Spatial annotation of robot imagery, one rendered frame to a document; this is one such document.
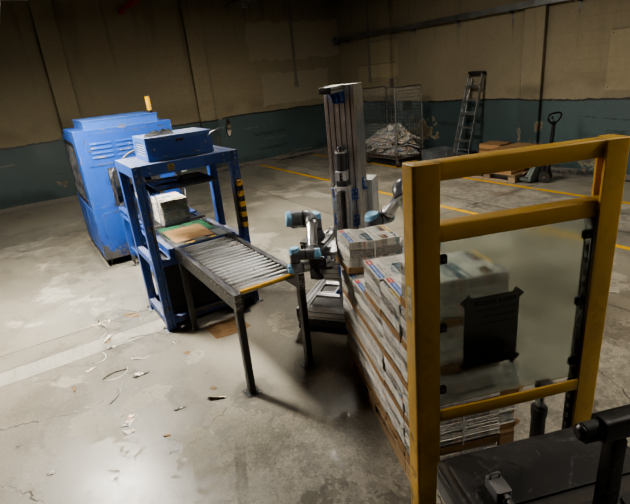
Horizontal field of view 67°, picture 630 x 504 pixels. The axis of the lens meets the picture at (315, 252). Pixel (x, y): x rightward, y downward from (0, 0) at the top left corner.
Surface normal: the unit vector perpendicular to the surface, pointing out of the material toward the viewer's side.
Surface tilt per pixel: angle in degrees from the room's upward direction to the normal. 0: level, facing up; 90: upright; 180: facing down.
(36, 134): 90
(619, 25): 90
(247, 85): 90
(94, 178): 90
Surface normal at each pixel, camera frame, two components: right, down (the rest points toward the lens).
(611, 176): 0.21, 0.33
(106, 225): 0.54, 0.25
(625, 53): -0.84, 0.26
